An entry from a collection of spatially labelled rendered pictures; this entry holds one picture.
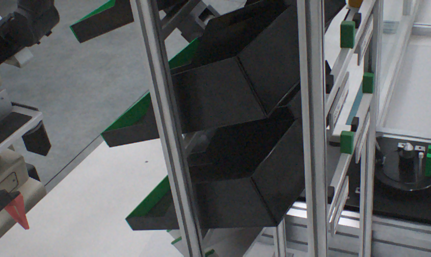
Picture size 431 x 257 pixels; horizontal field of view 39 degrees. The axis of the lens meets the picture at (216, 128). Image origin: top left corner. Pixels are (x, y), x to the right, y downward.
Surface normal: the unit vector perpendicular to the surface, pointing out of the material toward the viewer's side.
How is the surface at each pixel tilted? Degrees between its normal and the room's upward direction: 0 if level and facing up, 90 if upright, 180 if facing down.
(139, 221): 90
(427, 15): 0
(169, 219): 90
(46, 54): 1
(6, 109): 90
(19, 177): 98
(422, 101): 0
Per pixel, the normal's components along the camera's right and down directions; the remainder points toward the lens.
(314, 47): -0.37, 0.58
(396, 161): -0.12, -0.80
